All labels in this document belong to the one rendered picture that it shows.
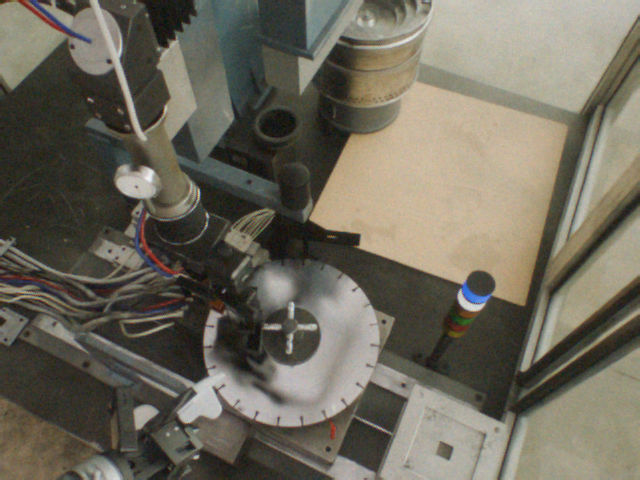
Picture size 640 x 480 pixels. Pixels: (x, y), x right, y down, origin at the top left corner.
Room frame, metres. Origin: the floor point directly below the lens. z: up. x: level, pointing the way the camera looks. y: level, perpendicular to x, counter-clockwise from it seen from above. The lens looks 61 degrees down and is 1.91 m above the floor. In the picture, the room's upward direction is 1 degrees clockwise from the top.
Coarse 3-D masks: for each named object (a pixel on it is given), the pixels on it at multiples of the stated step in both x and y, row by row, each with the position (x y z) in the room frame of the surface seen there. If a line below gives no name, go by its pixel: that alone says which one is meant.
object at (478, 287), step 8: (472, 272) 0.37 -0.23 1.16; (480, 272) 0.37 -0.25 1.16; (472, 280) 0.36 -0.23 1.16; (480, 280) 0.36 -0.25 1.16; (488, 280) 0.36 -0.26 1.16; (464, 288) 0.35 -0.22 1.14; (472, 288) 0.35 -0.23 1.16; (480, 288) 0.35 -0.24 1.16; (488, 288) 0.35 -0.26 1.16; (464, 296) 0.35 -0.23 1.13; (472, 296) 0.34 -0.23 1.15; (480, 296) 0.33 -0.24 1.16; (488, 296) 0.34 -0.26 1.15
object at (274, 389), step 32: (288, 288) 0.44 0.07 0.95; (320, 288) 0.44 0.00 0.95; (352, 288) 0.44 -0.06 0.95; (224, 320) 0.37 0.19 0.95; (320, 320) 0.37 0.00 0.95; (352, 320) 0.37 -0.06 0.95; (224, 352) 0.31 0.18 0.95; (256, 352) 0.31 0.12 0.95; (320, 352) 0.31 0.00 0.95; (352, 352) 0.31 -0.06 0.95; (256, 384) 0.25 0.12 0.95; (288, 384) 0.25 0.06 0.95; (320, 384) 0.25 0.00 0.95; (352, 384) 0.25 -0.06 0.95; (256, 416) 0.19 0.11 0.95; (288, 416) 0.19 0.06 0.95; (320, 416) 0.19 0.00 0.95
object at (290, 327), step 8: (288, 312) 0.37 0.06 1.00; (288, 320) 0.35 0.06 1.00; (264, 328) 0.34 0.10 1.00; (272, 328) 0.34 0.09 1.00; (280, 328) 0.34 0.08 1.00; (288, 328) 0.34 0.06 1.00; (296, 328) 0.34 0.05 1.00; (304, 328) 0.34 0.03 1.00; (312, 328) 0.34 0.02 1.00; (288, 336) 0.32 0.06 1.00; (288, 344) 0.31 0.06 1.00; (288, 352) 0.29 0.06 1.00
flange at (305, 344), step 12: (276, 312) 0.39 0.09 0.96; (300, 312) 0.39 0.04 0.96; (300, 324) 0.36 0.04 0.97; (312, 324) 0.36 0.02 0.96; (264, 336) 0.34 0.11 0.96; (276, 336) 0.34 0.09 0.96; (300, 336) 0.33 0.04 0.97; (312, 336) 0.34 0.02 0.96; (264, 348) 0.32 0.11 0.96; (276, 348) 0.31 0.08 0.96; (300, 348) 0.31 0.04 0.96; (312, 348) 0.31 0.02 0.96; (276, 360) 0.29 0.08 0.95; (288, 360) 0.29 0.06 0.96; (300, 360) 0.29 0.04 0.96
